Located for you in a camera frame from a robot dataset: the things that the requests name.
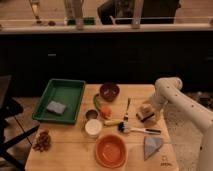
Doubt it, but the grey sponge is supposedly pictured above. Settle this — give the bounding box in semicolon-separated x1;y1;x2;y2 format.
47;101;66;114

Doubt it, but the small metal cup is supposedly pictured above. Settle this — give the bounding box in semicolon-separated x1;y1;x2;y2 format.
85;109;98;120

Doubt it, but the black dish brush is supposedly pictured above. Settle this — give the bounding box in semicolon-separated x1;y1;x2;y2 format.
118;122;161;134

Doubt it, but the green plastic tray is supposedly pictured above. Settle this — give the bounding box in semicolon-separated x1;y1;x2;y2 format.
32;79;85;124

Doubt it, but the silver fork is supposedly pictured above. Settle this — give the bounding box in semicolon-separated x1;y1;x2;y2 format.
123;98;131;121

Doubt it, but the wooden board eraser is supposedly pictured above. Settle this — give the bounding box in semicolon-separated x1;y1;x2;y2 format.
136;104;154;122

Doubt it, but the grey triangular cloth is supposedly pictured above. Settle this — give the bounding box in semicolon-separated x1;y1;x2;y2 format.
144;136;164;160

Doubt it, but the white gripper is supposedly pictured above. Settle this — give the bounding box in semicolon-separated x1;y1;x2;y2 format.
143;92;167;126

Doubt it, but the green toy pepper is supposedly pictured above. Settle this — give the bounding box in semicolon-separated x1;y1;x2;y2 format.
93;94;101;111

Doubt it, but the green box on counter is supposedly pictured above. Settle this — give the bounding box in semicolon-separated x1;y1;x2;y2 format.
67;17;96;25

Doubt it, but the toy carrot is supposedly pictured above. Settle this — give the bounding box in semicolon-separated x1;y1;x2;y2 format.
100;106;111;119

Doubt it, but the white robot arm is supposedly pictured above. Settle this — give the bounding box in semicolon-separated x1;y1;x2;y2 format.
147;77;213;171

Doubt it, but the orange bowl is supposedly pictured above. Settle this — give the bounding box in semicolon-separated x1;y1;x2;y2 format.
94;134;127;168

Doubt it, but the white round cup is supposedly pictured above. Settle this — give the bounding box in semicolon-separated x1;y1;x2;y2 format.
85;119;102;137

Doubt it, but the yellow toy banana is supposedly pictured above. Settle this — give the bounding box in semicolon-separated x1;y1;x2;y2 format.
104;119;122;126

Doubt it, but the purple bowl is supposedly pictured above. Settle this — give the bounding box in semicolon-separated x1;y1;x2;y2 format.
99;83;120;102

